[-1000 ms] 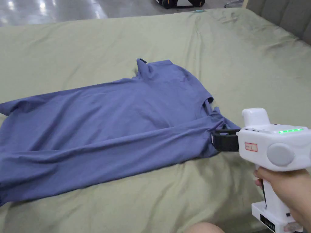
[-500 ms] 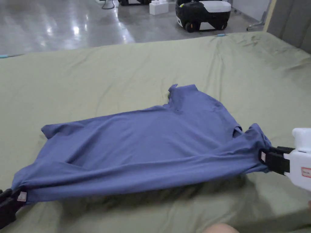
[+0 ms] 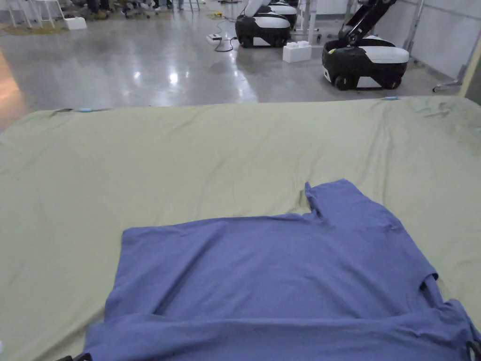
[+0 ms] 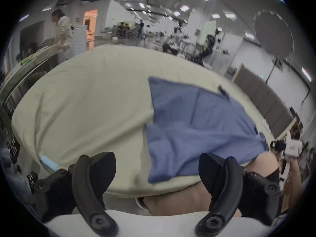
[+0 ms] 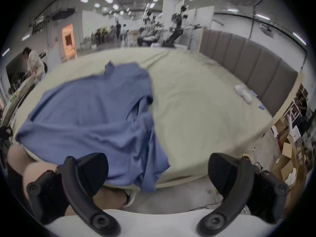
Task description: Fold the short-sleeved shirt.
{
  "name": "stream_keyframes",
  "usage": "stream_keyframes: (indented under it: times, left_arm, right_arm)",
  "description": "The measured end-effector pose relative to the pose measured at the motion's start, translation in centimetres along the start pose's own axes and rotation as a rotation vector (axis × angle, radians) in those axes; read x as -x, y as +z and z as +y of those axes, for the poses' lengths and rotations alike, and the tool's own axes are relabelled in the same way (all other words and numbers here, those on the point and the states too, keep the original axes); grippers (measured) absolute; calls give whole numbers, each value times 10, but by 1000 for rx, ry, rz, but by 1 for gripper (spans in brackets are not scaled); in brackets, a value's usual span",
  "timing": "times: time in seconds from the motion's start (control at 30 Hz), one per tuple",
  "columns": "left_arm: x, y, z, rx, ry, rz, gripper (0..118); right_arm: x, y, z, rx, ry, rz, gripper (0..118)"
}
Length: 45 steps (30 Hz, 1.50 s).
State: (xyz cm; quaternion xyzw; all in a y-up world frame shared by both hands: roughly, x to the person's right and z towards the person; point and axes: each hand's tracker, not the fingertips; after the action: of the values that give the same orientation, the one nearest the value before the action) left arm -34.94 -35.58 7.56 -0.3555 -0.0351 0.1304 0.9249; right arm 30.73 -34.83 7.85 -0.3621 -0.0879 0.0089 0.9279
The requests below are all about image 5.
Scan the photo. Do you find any group of people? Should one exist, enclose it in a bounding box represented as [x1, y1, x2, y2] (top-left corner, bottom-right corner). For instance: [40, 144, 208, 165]
[94, 20, 131, 47]

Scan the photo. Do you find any bed with pale green sheet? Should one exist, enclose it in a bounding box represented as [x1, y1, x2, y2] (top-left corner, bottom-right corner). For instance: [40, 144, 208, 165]
[12, 47, 273, 189]

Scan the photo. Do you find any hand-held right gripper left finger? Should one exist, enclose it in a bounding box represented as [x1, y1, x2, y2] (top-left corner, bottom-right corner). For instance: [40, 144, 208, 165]
[26, 153, 121, 237]

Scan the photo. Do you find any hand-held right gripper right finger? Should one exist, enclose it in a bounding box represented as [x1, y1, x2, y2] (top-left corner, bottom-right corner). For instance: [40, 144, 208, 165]
[196, 153, 289, 236]

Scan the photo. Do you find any blue shirt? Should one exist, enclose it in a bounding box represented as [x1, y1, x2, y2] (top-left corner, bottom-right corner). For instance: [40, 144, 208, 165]
[15, 61, 171, 193]

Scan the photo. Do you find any black robot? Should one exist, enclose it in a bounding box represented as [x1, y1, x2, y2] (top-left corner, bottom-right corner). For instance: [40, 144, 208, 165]
[162, 6, 188, 48]

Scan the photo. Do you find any cardboard carton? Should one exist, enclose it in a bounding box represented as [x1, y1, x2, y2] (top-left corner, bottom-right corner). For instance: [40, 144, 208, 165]
[272, 135, 309, 189]

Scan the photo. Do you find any grey padded headboard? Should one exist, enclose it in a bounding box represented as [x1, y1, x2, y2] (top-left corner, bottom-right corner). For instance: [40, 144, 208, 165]
[199, 29, 299, 117]

